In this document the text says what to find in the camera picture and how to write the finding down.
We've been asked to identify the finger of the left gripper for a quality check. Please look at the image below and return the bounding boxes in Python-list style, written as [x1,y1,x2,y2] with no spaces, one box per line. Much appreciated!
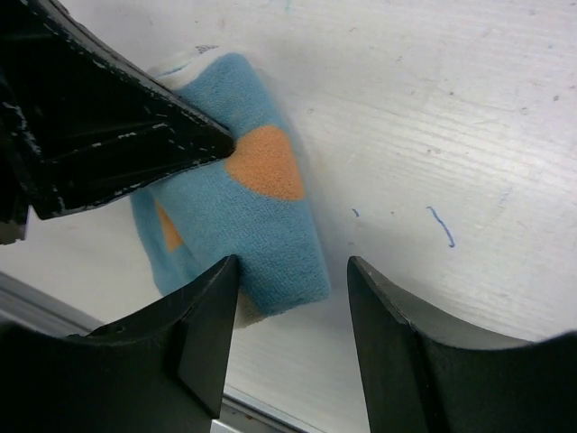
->
[1,1,234,221]

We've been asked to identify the aluminium front rail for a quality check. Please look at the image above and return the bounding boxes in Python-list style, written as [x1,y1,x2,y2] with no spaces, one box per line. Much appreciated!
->
[0,270,325,433]

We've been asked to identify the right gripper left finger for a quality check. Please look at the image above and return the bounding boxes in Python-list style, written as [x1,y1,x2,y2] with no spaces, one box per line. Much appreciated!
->
[1,256,239,432]

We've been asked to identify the blue polka dot towel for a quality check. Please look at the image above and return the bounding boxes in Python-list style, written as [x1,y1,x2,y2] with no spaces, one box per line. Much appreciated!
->
[131,45,331,327]

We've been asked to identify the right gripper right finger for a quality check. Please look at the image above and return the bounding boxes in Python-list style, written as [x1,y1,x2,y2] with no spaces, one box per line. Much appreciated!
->
[347,256,576,432]

